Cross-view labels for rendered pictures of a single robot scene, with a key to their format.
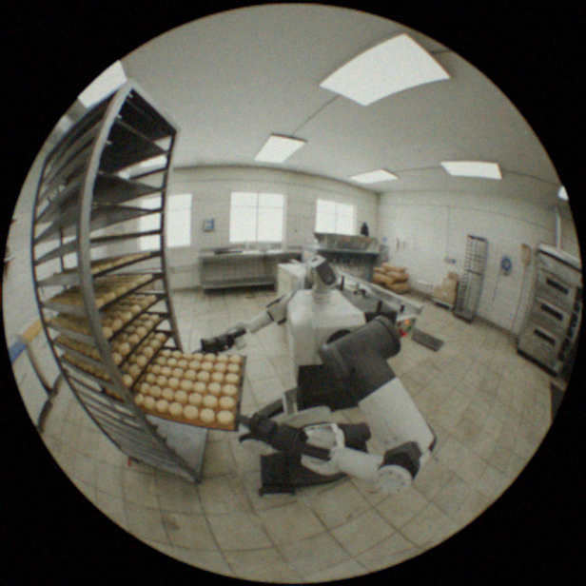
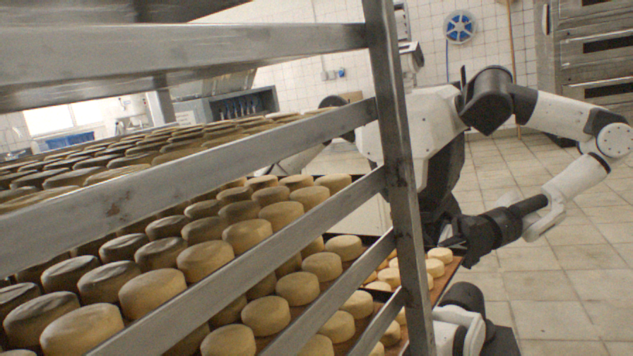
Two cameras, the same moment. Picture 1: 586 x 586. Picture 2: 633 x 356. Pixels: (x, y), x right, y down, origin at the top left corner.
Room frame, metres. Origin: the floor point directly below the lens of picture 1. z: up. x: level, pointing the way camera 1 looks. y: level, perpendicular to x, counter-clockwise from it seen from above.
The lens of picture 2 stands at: (-0.07, 0.97, 1.20)
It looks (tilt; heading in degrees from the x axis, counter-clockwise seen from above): 13 degrees down; 313
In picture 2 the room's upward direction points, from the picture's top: 10 degrees counter-clockwise
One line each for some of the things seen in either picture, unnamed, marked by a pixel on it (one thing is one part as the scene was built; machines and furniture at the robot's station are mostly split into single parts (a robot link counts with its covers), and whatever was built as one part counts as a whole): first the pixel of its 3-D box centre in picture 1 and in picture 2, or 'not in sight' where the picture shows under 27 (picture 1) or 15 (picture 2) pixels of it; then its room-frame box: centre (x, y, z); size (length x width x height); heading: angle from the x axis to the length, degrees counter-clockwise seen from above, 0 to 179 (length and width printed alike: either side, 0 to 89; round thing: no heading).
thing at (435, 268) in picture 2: (207, 416); (431, 268); (0.33, 0.25, 0.78); 0.05 x 0.05 x 0.02
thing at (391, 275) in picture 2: (195, 400); (391, 277); (0.39, 0.31, 0.78); 0.05 x 0.05 x 0.02
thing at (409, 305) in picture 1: (346, 276); not in sight; (2.00, -0.57, 0.87); 2.01 x 0.03 x 0.07; 18
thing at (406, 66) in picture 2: (322, 276); (397, 68); (0.54, -0.08, 1.17); 0.10 x 0.07 x 0.09; 7
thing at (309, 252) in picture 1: (341, 265); (224, 126); (1.84, -0.46, 1.01); 0.72 x 0.33 x 0.34; 108
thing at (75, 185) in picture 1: (56, 202); not in sight; (0.22, 0.79, 1.50); 0.64 x 0.03 x 0.03; 98
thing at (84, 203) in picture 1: (113, 372); (407, 229); (0.23, 0.48, 0.97); 0.03 x 0.03 x 1.70; 8
